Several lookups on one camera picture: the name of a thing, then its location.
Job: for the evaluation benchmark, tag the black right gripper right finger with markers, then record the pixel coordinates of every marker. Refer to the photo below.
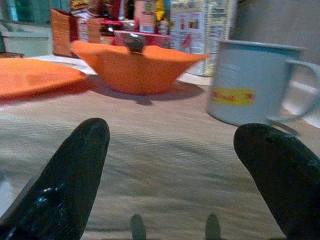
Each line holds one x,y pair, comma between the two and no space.
287,180

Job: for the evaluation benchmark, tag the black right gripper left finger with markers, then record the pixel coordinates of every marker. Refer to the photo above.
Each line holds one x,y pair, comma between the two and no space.
62,187

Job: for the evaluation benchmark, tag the orange round plate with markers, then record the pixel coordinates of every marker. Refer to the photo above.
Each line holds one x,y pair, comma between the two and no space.
37,75

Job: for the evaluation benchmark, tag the brown woven placemat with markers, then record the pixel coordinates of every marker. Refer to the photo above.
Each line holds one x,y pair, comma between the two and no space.
162,155

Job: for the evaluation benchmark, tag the grey mug with yellow label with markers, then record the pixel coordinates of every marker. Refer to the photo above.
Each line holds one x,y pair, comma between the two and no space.
240,80

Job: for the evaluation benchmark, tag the orange angular bowl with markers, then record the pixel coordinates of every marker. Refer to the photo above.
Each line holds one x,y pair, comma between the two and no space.
135,72

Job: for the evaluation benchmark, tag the grey plastic container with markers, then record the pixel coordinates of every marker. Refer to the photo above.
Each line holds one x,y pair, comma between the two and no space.
25,42

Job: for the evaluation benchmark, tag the orange cardboard box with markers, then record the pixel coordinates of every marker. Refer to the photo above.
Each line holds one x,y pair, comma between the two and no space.
62,32

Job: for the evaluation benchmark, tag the silver metal spoon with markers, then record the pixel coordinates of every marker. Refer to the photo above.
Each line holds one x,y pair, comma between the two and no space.
135,42

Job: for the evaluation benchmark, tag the white printed carton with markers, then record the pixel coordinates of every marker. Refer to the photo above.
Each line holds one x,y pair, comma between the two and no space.
195,32

